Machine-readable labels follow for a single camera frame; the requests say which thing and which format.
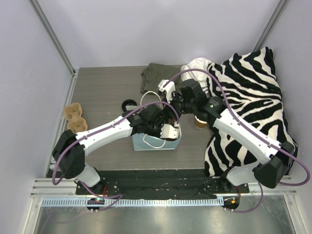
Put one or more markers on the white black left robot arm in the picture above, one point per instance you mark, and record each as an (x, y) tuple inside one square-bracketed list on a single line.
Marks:
[(71, 149)]

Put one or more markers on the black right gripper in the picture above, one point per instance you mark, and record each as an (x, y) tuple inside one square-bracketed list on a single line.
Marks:
[(174, 102)]

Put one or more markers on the zebra striped blanket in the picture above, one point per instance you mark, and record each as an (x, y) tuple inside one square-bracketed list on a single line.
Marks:
[(250, 84)]

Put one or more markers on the white slotted cable duct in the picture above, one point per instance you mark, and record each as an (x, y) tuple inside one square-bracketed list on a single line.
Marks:
[(86, 201)]

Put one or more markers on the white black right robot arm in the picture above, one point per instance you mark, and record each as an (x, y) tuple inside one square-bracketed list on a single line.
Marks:
[(272, 161)]

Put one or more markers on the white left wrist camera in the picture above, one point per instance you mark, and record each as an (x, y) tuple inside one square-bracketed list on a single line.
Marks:
[(168, 131)]

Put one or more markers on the white bucket hat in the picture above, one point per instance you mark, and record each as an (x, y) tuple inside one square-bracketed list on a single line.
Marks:
[(197, 63)]

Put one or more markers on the light blue paper bag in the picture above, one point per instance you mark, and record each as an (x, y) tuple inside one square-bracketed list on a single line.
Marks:
[(156, 139)]

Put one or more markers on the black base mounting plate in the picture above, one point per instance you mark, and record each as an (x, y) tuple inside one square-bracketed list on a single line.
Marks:
[(164, 184)]

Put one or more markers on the olive green folded cloth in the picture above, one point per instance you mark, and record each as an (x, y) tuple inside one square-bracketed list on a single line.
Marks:
[(154, 73)]

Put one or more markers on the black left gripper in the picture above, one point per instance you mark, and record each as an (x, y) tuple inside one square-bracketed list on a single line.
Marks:
[(160, 121)]

